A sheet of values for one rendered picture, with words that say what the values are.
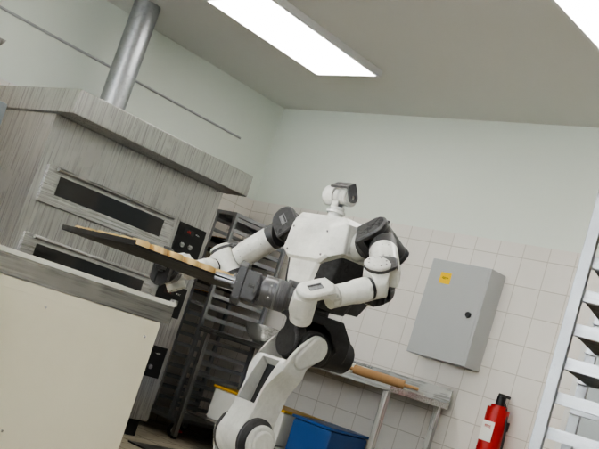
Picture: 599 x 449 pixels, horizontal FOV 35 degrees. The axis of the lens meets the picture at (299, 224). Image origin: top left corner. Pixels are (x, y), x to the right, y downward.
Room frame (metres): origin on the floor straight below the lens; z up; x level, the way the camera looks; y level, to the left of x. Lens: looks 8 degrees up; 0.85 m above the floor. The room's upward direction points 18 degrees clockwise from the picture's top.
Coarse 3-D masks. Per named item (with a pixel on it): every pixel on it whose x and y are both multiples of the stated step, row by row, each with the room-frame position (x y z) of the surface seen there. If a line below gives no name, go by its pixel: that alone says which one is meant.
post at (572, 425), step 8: (584, 360) 2.77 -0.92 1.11; (592, 360) 2.76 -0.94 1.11; (576, 392) 2.77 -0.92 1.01; (584, 392) 2.76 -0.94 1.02; (576, 416) 2.76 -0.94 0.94; (568, 424) 2.77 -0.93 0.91; (576, 424) 2.76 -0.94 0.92; (576, 432) 2.77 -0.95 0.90; (560, 448) 2.77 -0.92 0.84; (568, 448) 2.76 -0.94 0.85
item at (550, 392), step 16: (592, 224) 2.37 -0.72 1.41; (592, 240) 2.37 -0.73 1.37; (592, 256) 2.36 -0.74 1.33; (576, 272) 2.37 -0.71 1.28; (576, 288) 2.37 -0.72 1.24; (576, 304) 2.36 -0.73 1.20; (576, 320) 2.37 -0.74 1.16; (560, 336) 2.37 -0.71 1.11; (560, 352) 2.37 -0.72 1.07; (560, 368) 2.36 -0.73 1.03; (544, 400) 2.37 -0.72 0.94; (544, 416) 2.37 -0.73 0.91; (544, 432) 2.36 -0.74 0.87; (528, 448) 2.37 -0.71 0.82
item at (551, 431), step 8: (552, 432) 2.38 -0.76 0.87; (560, 432) 2.37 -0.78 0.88; (568, 432) 2.36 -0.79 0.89; (560, 440) 2.37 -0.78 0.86; (568, 440) 2.36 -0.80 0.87; (576, 440) 2.35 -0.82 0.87; (584, 440) 2.34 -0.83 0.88; (592, 440) 2.34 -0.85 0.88; (584, 448) 2.34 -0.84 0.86; (592, 448) 2.33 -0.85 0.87
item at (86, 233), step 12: (72, 228) 2.67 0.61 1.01; (96, 240) 2.70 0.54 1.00; (108, 240) 2.53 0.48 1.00; (120, 240) 2.47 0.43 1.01; (132, 240) 2.43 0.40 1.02; (132, 252) 2.75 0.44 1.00; (144, 252) 2.57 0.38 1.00; (156, 252) 2.46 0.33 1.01; (168, 264) 2.75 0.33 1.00; (180, 264) 2.57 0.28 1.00; (192, 276) 3.03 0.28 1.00; (204, 276) 2.80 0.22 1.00; (228, 288) 3.02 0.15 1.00
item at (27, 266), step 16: (0, 256) 2.24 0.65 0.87; (16, 256) 2.27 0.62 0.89; (32, 256) 2.29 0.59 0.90; (16, 272) 2.28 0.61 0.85; (32, 272) 2.30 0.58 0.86; (48, 272) 2.33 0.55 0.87; (64, 272) 2.36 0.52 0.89; (80, 272) 2.38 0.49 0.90; (64, 288) 2.37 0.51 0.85; (80, 288) 2.39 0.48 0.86; (96, 288) 2.42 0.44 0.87; (112, 288) 2.45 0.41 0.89; (128, 288) 2.48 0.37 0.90; (112, 304) 2.46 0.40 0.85; (128, 304) 2.49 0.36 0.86; (144, 304) 2.53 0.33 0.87; (160, 304) 2.56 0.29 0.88; (176, 304) 2.59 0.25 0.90; (160, 320) 2.57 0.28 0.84
